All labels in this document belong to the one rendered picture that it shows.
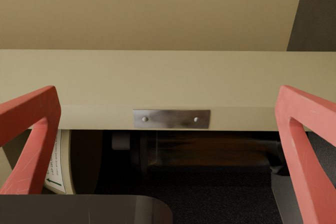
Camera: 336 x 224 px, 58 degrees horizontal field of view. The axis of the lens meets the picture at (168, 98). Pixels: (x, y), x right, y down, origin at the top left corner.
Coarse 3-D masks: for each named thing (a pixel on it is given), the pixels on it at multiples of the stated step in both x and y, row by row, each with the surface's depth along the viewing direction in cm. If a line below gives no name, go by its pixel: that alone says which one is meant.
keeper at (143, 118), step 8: (136, 112) 28; (144, 112) 28; (152, 112) 28; (160, 112) 28; (168, 112) 28; (176, 112) 28; (184, 112) 28; (192, 112) 28; (200, 112) 28; (208, 112) 28; (136, 120) 28; (144, 120) 28; (152, 120) 28; (160, 120) 28; (168, 120) 28; (176, 120) 28; (184, 120) 28; (192, 120) 28; (200, 120) 28; (208, 120) 28
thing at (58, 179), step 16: (64, 144) 35; (80, 144) 50; (96, 144) 51; (64, 160) 35; (80, 160) 49; (96, 160) 50; (48, 176) 37; (64, 176) 36; (80, 176) 47; (96, 176) 49; (64, 192) 37; (80, 192) 44
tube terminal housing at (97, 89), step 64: (0, 64) 33; (64, 64) 33; (128, 64) 33; (192, 64) 33; (256, 64) 33; (320, 64) 34; (64, 128) 29; (128, 128) 29; (192, 128) 29; (256, 128) 29
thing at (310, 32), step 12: (300, 0) 61; (312, 0) 56; (324, 0) 51; (300, 12) 61; (312, 12) 56; (324, 12) 51; (300, 24) 61; (312, 24) 56; (324, 24) 51; (300, 36) 61; (312, 36) 56; (324, 36) 51; (288, 48) 67; (300, 48) 61; (312, 48) 56; (324, 48) 51
